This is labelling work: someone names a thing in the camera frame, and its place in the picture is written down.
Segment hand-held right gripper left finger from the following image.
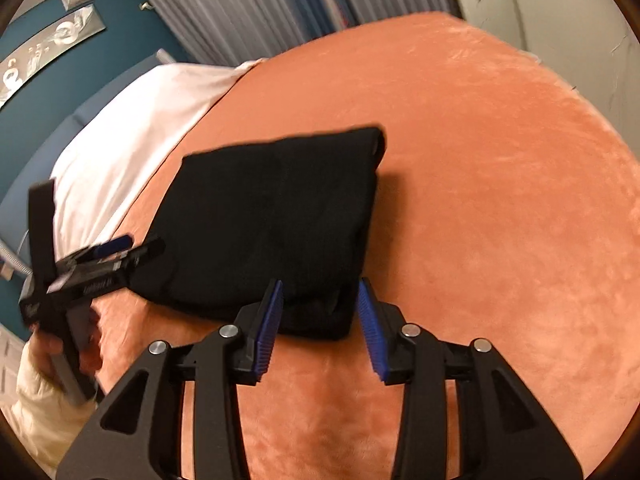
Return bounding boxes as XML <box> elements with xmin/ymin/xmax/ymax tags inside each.
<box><xmin>56</xmin><ymin>280</ymin><xmax>285</xmax><ymax>480</ymax></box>

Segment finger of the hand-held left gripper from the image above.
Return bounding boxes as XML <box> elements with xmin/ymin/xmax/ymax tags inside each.
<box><xmin>94</xmin><ymin>234</ymin><xmax>135</xmax><ymax>257</ymax></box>
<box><xmin>120</xmin><ymin>237</ymin><xmax>166</xmax><ymax>273</ymax></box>

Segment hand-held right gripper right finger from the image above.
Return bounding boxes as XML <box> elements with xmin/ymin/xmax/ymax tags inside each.
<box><xmin>357</xmin><ymin>277</ymin><xmax>583</xmax><ymax>480</ymax></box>

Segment black pants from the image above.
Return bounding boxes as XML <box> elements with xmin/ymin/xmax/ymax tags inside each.
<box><xmin>127</xmin><ymin>126</ymin><xmax>387</xmax><ymax>341</ymax></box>

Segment person's left hand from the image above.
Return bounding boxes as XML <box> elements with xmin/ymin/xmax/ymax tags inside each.
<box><xmin>29</xmin><ymin>312</ymin><xmax>104</xmax><ymax>386</ymax></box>

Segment blue padded headboard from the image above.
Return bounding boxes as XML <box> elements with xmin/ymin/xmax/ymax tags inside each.
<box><xmin>0</xmin><ymin>52</ymin><xmax>173</xmax><ymax>231</ymax></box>

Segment white pillow cover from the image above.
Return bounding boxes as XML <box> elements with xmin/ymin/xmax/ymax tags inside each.
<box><xmin>50</xmin><ymin>57</ymin><xmax>266</xmax><ymax>261</ymax></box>

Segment orange plush blanket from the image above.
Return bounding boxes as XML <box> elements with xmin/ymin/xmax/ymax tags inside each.
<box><xmin>92</xmin><ymin>10</ymin><xmax>636</xmax><ymax>480</ymax></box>

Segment grey flexible hose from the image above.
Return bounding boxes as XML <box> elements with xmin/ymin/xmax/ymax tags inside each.
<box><xmin>0</xmin><ymin>232</ymin><xmax>33</xmax><ymax>281</ymax></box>

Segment grey wall poster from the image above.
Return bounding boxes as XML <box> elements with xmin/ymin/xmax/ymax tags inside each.
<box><xmin>0</xmin><ymin>4</ymin><xmax>107</xmax><ymax>108</ymax></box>

